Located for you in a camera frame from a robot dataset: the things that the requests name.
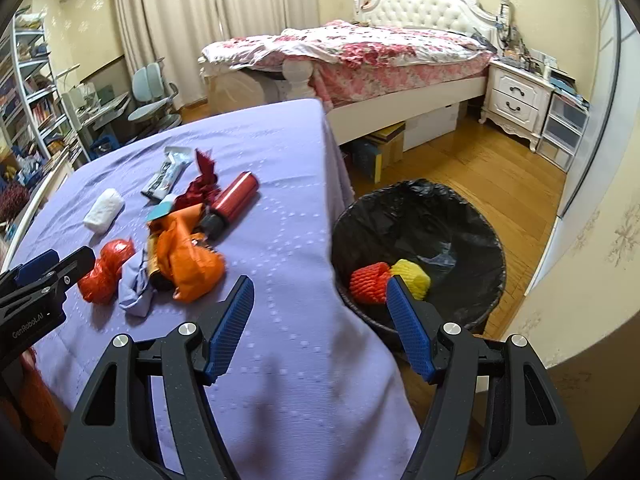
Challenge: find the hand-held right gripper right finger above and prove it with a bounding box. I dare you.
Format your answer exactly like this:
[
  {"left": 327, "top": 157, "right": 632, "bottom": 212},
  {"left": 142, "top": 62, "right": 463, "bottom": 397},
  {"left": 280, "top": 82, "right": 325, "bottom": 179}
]
[{"left": 386, "top": 275, "right": 588, "bottom": 480}]

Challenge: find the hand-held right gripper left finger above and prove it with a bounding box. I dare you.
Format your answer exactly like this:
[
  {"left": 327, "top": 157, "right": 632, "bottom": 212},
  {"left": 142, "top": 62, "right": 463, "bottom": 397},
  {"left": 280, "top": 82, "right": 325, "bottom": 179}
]
[{"left": 55, "top": 275, "right": 256, "bottom": 480}]

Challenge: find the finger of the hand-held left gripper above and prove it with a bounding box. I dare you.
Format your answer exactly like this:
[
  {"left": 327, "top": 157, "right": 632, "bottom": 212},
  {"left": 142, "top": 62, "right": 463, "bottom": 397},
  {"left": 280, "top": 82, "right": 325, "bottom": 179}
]
[
  {"left": 0, "top": 249, "right": 60, "bottom": 293},
  {"left": 0, "top": 246, "right": 96, "bottom": 321}
]

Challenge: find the red plastic bag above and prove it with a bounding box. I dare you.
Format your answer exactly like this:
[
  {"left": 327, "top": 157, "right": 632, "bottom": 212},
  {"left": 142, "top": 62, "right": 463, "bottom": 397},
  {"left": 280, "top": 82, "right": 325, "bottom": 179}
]
[{"left": 77, "top": 239, "right": 136, "bottom": 306}]

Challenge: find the white paper towel wad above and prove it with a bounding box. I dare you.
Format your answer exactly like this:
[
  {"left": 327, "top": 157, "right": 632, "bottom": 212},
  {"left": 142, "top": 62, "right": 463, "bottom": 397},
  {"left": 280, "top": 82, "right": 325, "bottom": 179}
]
[{"left": 82, "top": 188, "right": 126, "bottom": 233}]

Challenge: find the round dark trash bin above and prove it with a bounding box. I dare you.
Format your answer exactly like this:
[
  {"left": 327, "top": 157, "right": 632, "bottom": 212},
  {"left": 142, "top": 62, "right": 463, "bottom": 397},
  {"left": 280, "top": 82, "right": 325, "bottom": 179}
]
[{"left": 330, "top": 179, "right": 507, "bottom": 353}]

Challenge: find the orange plastic bag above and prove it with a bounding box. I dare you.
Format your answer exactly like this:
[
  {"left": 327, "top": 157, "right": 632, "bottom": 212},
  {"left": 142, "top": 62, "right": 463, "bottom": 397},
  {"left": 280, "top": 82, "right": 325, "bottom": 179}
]
[{"left": 147, "top": 205, "right": 227, "bottom": 303}]

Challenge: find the small teal packet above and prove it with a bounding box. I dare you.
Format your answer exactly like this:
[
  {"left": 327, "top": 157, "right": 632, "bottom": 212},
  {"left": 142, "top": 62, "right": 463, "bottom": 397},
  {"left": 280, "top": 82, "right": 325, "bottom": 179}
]
[{"left": 146, "top": 195, "right": 176, "bottom": 223}]

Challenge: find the black bin liner bag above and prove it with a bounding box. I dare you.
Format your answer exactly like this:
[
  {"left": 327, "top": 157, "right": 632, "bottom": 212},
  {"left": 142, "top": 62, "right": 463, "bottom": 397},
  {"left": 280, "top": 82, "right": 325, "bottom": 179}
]
[{"left": 332, "top": 180, "right": 505, "bottom": 331}]

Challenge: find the red metal bottle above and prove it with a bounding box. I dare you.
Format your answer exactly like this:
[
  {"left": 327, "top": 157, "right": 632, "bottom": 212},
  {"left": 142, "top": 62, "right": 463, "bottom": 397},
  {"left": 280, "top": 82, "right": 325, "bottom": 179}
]
[{"left": 202, "top": 171, "right": 260, "bottom": 241}]

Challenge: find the yellow foam fruit net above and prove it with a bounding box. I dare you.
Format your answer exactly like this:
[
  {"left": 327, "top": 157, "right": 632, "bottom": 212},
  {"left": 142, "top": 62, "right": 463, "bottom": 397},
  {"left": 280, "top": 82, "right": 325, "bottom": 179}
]
[{"left": 389, "top": 259, "right": 432, "bottom": 301}]

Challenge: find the red foam fruit net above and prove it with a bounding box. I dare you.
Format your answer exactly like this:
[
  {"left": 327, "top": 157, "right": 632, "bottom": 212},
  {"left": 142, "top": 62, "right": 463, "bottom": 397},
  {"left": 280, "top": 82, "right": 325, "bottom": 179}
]
[{"left": 349, "top": 261, "right": 393, "bottom": 306}]

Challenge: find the crumpled purple cloth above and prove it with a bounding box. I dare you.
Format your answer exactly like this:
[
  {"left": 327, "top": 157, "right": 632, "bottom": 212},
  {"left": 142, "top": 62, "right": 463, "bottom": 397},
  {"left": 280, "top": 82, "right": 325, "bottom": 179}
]
[{"left": 119, "top": 252, "right": 163, "bottom": 317}]

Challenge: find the dark red fuzzy duster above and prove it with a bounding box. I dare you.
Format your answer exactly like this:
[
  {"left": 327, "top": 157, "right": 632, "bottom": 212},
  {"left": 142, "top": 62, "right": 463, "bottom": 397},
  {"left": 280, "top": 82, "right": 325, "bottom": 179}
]
[{"left": 0, "top": 182, "right": 32, "bottom": 223}]

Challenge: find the orange cloth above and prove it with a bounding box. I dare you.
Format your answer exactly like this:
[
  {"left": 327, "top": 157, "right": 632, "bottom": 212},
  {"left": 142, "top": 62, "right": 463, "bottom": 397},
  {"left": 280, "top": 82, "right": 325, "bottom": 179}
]
[{"left": 10, "top": 347, "right": 66, "bottom": 456}]

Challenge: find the grey snack wrapper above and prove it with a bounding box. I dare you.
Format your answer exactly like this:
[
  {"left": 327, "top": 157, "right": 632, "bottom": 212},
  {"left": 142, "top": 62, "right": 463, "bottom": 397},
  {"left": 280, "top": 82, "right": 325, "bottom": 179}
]
[{"left": 141, "top": 146, "right": 192, "bottom": 203}]

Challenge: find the dark red wrapper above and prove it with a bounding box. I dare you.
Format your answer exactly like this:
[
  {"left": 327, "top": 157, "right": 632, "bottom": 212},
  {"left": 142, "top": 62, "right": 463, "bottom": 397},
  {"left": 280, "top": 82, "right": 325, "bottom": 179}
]
[{"left": 172, "top": 149, "right": 221, "bottom": 211}]

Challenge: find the white study desk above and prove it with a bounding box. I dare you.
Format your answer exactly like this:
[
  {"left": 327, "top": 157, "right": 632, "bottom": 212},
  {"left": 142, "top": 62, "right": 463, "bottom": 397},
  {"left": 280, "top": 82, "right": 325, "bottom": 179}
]
[{"left": 60, "top": 87, "right": 133, "bottom": 161}]

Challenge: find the purple tablecloth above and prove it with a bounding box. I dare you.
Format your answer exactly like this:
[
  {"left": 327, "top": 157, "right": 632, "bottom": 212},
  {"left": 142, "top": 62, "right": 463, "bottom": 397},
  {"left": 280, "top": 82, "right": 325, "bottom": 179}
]
[{"left": 10, "top": 99, "right": 421, "bottom": 480}]

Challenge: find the white bookshelf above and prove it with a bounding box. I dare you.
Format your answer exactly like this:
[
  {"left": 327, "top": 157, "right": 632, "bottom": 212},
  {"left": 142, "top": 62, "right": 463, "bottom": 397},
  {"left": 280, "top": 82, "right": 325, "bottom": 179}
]
[{"left": 0, "top": 10, "right": 81, "bottom": 181}]

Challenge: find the cardboard box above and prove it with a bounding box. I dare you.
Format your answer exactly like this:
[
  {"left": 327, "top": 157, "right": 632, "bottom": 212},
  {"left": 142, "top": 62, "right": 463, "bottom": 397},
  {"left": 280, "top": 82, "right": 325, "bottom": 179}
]
[{"left": 350, "top": 122, "right": 406, "bottom": 183}]

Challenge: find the light blue desk chair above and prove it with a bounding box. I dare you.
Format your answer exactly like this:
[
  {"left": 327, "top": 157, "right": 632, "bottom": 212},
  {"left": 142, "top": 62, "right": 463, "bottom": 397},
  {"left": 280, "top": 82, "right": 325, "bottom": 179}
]
[{"left": 127, "top": 60, "right": 183, "bottom": 133}]

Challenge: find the white storage box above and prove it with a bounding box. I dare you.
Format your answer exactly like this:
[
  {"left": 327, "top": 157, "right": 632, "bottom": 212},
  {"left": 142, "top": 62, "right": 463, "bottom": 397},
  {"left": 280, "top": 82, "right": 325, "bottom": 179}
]
[{"left": 402, "top": 102, "right": 468, "bottom": 151}]

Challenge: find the clear plastic bag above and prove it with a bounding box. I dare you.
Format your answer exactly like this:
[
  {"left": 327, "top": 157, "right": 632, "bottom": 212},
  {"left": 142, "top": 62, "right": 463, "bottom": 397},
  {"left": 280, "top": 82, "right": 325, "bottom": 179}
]
[{"left": 207, "top": 67, "right": 266, "bottom": 111}]

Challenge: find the clear plastic drawer unit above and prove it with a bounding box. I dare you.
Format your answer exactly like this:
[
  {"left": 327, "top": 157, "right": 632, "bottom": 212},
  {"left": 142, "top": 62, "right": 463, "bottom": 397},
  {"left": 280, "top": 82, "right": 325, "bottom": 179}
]
[{"left": 537, "top": 92, "right": 591, "bottom": 173}]

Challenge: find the red floral bed sheet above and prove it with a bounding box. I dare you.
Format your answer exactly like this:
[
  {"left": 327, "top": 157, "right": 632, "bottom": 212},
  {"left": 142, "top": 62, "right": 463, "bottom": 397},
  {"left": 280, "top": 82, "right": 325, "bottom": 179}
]
[{"left": 310, "top": 42, "right": 493, "bottom": 107}]

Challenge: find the white nightstand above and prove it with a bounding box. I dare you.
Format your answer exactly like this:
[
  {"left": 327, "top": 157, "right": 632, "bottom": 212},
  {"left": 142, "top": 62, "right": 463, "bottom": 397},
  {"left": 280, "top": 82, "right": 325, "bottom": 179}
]
[{"left": 479, "top": 57, "right": 555, "bottom": 153}]

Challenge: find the floral pink duvet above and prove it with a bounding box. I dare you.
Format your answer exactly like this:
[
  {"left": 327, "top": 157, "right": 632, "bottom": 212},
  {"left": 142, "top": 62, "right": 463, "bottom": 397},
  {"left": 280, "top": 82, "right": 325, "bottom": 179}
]
[{"left": 201, "top": 20, "right": 493, "bottom": 68}]

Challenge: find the white sliding wardrobe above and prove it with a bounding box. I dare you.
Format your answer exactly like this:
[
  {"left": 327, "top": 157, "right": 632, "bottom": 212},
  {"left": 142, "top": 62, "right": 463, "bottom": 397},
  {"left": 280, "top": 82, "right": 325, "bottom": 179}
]
[{"left": 557, "top": 0, "right": 628, "bottom": 221}]

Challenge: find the stack of books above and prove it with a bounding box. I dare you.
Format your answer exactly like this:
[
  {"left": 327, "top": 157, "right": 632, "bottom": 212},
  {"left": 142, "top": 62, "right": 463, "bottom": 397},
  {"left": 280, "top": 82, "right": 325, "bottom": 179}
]
[{"left": 547, "top": 67, "right": 591, "bottom": 108}]

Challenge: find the cluster of small toiletries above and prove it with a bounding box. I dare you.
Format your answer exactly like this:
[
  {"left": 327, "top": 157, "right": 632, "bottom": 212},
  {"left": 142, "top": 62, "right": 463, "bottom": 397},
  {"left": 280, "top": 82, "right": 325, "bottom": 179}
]
[{"left": 495, "top": 5, "right": 556, "bottom": 76}]

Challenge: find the bed with floral bedding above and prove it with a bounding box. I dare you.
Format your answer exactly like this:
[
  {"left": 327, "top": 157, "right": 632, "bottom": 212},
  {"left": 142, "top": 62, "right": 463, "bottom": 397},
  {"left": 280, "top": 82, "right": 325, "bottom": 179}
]
[{"left": 200, "top": 0, "right": 511, "bottom": 148}]

